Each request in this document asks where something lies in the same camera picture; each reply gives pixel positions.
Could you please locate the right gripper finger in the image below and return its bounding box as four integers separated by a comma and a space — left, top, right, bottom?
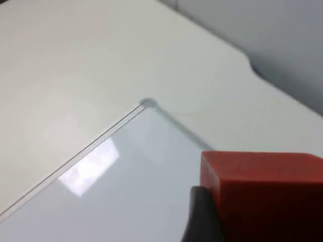
181, 186, 220, 242

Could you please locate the red cube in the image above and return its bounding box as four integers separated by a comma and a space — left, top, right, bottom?
200, 150, 323, 242

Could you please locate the grey-framed whiteboard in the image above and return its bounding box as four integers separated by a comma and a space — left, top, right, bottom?
0, 97, 215, 242

